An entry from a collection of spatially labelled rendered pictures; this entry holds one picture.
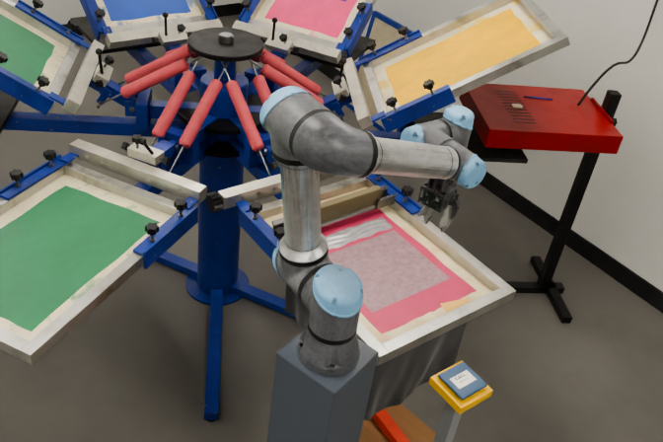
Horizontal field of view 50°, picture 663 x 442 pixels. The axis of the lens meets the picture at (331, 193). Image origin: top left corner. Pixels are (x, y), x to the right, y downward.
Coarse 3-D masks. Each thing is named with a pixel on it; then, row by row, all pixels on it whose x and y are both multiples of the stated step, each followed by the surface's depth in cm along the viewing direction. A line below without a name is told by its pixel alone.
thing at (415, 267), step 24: (360, 216) 264; (384, 216) 265; (360, 240) 252; (384, 240) 253; (408, 240) 255; (384, 264) 242; (408, 264) 243; (432, 264) 245; (408, 288) 233; (432, 288) 235; (456, 288) 236
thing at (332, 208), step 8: (352, 192) 257; (360, 192) 258; (368, 192) 259; (376, 192) 261; (328, 200) 251; (336, 200) 252; (344, 200) 253; (352, 200) 255; (360, 200) 258; (368, 200) 261; (376, 200) 264; (328, 208) 249; (336, 208) 252; (344, 208) 255; (352, 208) 258; (360, 208) 260; (328, 216) 252; (336, 216) 254
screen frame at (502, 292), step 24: (336, 192) 272; (264, 216) 255; (408, 216) 263; (432, 240) 256; (480, 264) 242; (504, 288) 233; (456, 312) 221; (480, 312) 226; (360, 336) 208; (408, 336) 210; (432, 336) 215; (384, 360) 205
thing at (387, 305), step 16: (336, 256) 243; (352, 256) 244; (368, 256) 245; (368, 272) 237; (384, 272) 238; (368, 288) 231; (384, 288) 232; (400, 288) 233; (368, 304) 225; (384, 304) 226; (400, 304) 226; (416, 304) 227; (368, 320) 219; (384, 320) 220; (400, 320) 220
